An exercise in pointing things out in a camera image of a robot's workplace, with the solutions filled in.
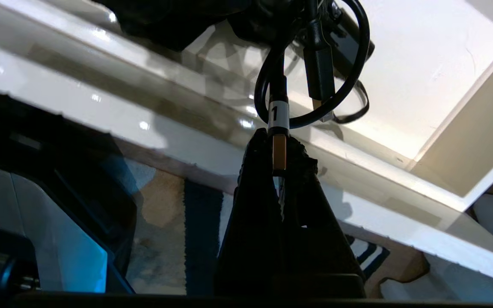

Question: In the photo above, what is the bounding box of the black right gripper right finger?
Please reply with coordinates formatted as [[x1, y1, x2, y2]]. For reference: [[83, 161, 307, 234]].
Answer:
[[281, 137, 366, 298]]

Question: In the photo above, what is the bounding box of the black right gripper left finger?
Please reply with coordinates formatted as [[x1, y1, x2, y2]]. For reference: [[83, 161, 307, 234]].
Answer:
[[214, 128, 283, 298]]

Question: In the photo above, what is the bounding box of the thin black USB cable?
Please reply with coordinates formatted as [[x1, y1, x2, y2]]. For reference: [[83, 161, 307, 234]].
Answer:
[[254, 0, 371, 176]]

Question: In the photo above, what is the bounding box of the white ribbed drawer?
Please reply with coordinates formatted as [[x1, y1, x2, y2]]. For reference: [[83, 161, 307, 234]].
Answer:
[[0, 0, 493, 287]]

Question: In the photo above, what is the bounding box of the black umbrella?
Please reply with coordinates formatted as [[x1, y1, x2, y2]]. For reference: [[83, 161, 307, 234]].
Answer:
[[92, 0, 375, 124]]

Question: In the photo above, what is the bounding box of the grey and black robot base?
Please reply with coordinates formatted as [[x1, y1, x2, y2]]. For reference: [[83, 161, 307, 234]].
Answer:
[[0, 86, 138, 296]]

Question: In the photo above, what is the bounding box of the white rug with dark stripes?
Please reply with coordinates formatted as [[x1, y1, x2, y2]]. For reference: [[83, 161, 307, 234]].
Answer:
[[125, 158, 493, 300]]

